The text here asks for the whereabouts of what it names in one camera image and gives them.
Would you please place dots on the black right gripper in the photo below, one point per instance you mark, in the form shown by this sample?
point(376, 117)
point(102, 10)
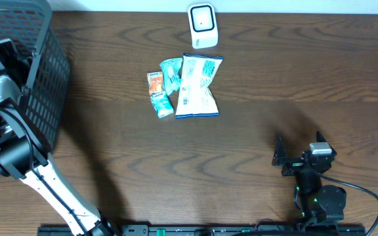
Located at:
point(293, 164)

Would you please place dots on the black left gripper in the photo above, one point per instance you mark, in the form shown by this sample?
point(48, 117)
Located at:
point(23, 65)

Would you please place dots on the cream snack bag blue trim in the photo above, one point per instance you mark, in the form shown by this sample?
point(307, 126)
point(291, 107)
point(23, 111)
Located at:
point(195, 98)

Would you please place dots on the orange tissue packet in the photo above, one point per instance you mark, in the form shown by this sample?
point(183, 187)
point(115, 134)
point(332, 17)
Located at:
point(155, 82)

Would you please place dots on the teal tissue packet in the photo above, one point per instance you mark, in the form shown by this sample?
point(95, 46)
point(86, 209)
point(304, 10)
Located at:
point(161, 104)

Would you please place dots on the teal plastic-wrapped packet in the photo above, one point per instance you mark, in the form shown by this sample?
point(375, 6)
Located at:
point(171, 78)

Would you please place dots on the black-white right robot arm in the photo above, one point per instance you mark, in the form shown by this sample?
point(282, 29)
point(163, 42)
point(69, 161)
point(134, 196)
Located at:
point(319, 204)

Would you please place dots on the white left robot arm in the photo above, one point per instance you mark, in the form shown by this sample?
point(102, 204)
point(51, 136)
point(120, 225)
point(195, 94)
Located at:
point(25, 155)

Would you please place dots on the white barcode scanner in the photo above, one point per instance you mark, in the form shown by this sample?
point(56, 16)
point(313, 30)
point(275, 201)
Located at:
point(203, 26)

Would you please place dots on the dark grey plastic basket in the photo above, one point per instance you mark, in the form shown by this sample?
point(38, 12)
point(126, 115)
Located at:
point(28, 24)

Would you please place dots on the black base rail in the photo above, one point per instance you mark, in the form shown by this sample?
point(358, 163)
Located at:
point(263, 229)

